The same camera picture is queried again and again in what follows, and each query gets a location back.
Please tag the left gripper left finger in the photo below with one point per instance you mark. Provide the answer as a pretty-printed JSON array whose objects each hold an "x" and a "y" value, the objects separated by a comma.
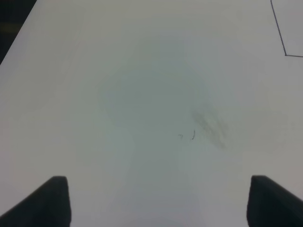
[{"x": 48, "y": 206}]

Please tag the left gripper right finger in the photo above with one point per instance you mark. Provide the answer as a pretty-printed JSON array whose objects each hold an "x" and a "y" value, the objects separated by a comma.
[{"x": 271, "y": 205}]

